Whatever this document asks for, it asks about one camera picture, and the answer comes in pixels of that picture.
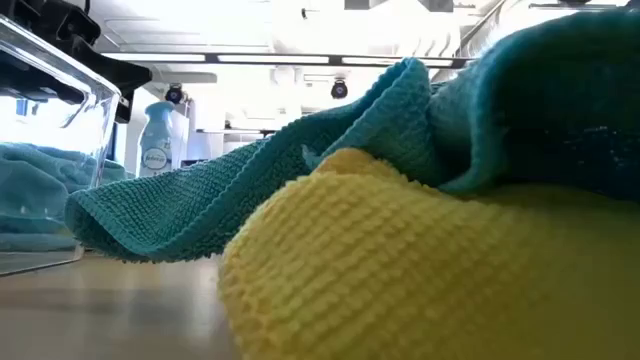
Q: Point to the Febreze air freshener spray bottle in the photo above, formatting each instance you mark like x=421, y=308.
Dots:
x=156, y=145

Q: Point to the black ceiling spotlight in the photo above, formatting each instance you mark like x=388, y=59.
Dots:
x=339, y=90
x=174, y=95

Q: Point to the black ceiling light track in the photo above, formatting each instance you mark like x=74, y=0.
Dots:
x=275, y=59

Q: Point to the yellow microfiber towel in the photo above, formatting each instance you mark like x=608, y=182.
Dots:
x=375, y=275

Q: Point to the teal microfiber towel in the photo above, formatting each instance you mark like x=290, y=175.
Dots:
x=200, y=200
x=35, y=200

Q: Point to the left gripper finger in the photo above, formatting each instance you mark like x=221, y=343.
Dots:
x=115, y=75

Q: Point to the clear plastic basket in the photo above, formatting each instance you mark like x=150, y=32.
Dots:
x=75, y=130

